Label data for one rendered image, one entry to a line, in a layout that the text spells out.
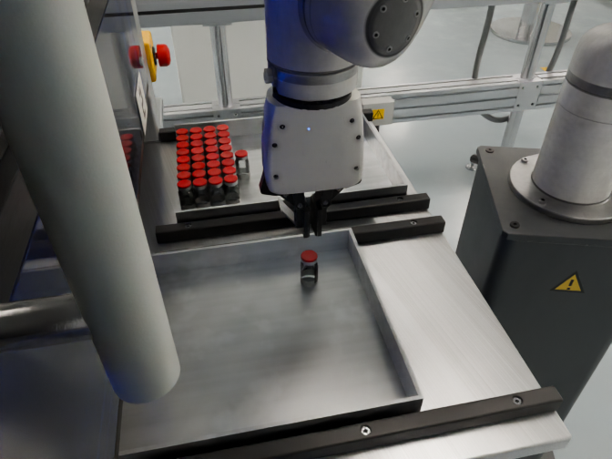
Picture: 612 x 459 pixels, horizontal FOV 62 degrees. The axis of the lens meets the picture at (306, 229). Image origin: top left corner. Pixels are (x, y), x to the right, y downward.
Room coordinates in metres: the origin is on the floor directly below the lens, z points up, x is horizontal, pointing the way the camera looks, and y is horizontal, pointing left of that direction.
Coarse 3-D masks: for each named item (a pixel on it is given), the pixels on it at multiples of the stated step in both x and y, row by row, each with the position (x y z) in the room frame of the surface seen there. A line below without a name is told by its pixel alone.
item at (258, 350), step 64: (192, 256) 0.48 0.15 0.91; (256, 256) 0.49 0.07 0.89; (320, 256) 0.50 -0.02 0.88; (192, 320) 0.39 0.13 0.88; (256, 320) 0.39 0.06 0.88; (320, 320) 0.39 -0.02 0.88; (384, 320) 0.37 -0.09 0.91; (192, 384) 0.31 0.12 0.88; (256, 384) 0.31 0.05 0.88; (320, 384) 0.31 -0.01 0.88; (384, 384) 0.31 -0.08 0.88; (128, 448) 0.24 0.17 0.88; (192, 448) 0.23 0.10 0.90
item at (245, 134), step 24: (216, 120) 0.83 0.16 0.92; (240, 120) 0.83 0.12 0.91; (240, 144) 0.80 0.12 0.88; (384, 168) 0.71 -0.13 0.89; (240, 192) 0.65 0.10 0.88; (312, 192) 0.65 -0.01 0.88; (360, 192) 0.61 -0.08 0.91; (384, 192) 0.62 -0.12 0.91; (192, 216) 0.56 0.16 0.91; (216, 216) 0.57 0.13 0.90
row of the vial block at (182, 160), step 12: (180, 132) 0.76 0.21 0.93; (180, 144) 0.72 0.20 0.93; (180, 156) 0.68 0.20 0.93; (180, 168) 0.65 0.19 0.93; (180, 180) 0.62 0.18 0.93; (192, 180) 0.65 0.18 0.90; (180, 192) 0.60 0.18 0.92; (192, 192) 0.61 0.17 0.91; (180, 204) 0.60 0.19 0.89; (192, 204) 0.60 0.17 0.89
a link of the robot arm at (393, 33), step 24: (312, 0) 0.38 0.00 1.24; (336, 0) 0.36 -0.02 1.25; (360, 0) 0.35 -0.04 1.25; (384, 0) 0.35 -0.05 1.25; (408, 0) 0.36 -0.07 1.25; (432, 0) 0.38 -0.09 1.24; (312, 24) 0.38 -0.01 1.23; (336, 24) 0.36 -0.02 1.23; (360, 24) 0.35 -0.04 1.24; (384, 24) 0.35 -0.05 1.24; (408, 24) 0.36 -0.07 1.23; (336, 48) 0.36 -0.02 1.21; (360, 48) 0.35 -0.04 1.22; (384, 48) 0.35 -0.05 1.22
